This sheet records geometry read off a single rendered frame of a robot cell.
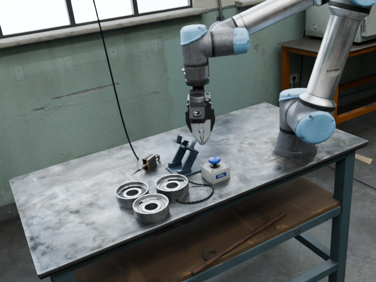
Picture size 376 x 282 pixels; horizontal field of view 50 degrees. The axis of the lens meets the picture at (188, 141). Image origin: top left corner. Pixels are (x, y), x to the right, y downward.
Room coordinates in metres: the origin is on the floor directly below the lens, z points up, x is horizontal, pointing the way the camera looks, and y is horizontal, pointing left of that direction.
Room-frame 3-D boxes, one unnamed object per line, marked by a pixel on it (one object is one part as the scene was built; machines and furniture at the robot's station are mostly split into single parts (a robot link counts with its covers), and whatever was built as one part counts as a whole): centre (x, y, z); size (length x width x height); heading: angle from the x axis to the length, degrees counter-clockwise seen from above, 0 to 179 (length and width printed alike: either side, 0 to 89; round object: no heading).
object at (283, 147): (1.32, -0.39, 0.85); 0.15 x 0.15 x 0.10
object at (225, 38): (1.19, -0.15, 1.24); 0.11 x 0.11 x 0.08; 2
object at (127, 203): (1.08, 0.19, 0.82); 0.10 x 0.10 x 0.04
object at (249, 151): (1.32, 0.00, 0.79); 1.20 x 0.60 x 0.02; 117
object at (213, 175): (1.17, -0.08, 0.82); 0.08 x 0.07 x 0.05; 117
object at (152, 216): (0.99, 0.13, 0.82); 0.10 x 0.10 x 0.04
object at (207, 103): (1.18, -0.05, 1.09); 0.09 x 0.08 x 0.12; 176
